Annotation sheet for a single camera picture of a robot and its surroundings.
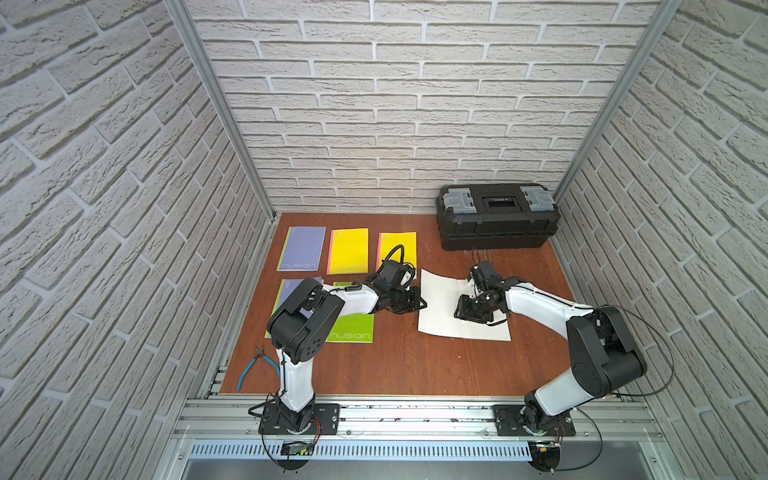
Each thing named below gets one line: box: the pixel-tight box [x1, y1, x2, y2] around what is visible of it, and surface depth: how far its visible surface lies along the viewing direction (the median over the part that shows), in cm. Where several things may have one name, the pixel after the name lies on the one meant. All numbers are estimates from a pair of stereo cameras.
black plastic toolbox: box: [436, 183, 561, 251], surface depth 102 cm
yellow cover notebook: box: [327, 228, 369, 275], surface depth 109 cm
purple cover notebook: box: [276, 227, 327, 271], surface depth 109 cm
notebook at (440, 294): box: [418, 268, 512, 341], surface depth 91 cm
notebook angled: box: [322, 283, 380, 343], surface depth 69 cm
